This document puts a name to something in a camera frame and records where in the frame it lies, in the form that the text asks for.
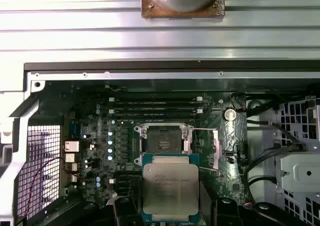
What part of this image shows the perforated metal drive cage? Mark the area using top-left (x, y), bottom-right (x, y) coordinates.
top-left (273, 99), bottom-right (320, 226)

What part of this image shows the white fan wire connector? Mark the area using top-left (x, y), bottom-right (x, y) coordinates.
top-left (105, 84), bottom-right (128, 91)

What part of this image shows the silver CPU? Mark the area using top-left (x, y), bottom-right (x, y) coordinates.
top-left (141, 153), bottom-right (201, 223)

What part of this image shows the round coin battery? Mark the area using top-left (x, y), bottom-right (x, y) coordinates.
top-left (223, 108), bottom-right (237, 122)

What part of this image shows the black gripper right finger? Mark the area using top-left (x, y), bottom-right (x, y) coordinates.
top-left (199, 183), bottom-right (313, 226)

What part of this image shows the red black twisted wire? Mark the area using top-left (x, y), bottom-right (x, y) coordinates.
top-left (23, 157), bottom-right (81, 218)

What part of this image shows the square brown base plate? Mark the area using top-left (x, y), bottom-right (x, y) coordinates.
top-left (140, 0), bottom-right (226, 19)

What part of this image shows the black PC case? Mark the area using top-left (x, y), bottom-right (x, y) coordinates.
top-left (0, 61), bottom-right (320, 226)

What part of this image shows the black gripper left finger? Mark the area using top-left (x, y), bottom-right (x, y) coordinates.
top-left (104, 178), bottom-right (145, 226)

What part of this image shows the black looped cable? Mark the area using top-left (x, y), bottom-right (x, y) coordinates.
top-left (243, 145), bottom-right (305, 186)

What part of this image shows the CPU socket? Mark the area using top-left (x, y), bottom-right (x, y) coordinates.
top-left (133, 122), bottom-right (196, 167)

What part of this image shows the blue serial port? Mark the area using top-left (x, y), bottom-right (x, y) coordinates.
top-left (69, 121), bottom-right (81, 138)

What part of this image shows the green motherboard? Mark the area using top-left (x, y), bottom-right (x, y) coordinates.
top-left (61, 84), bottom-right (249, 213)

